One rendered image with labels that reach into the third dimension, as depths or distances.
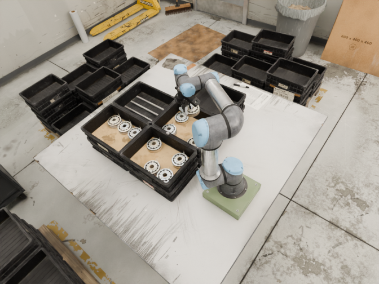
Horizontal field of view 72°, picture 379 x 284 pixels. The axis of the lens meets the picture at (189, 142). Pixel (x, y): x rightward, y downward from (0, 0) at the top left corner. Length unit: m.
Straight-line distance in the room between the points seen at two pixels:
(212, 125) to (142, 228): 0.84
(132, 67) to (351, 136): 2.53
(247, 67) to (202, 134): 2.12
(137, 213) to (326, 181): 1.78
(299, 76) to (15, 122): 3.36
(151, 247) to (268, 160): 0.94
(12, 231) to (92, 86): 1.56
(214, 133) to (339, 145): 2.10
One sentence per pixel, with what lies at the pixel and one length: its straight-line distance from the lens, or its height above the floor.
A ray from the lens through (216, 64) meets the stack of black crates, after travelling 3.36.
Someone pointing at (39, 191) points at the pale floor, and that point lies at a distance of 3.04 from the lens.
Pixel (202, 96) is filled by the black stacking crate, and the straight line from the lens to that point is 2.08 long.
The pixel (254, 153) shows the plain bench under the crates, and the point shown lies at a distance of 1.88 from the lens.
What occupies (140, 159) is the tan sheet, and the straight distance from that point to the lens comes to 1.75.
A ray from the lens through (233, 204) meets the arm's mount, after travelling 1.60.
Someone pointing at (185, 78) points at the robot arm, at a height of 1.33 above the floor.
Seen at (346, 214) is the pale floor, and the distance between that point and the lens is 2.64.
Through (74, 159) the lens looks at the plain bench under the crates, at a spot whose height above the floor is 0.70.
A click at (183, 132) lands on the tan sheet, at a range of 1.83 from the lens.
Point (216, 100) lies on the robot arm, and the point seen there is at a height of 1.34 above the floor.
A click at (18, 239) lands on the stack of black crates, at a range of 2.25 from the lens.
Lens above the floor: 2.21
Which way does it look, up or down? 51 degrees down
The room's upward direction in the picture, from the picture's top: 8 degrees counter-clockwise
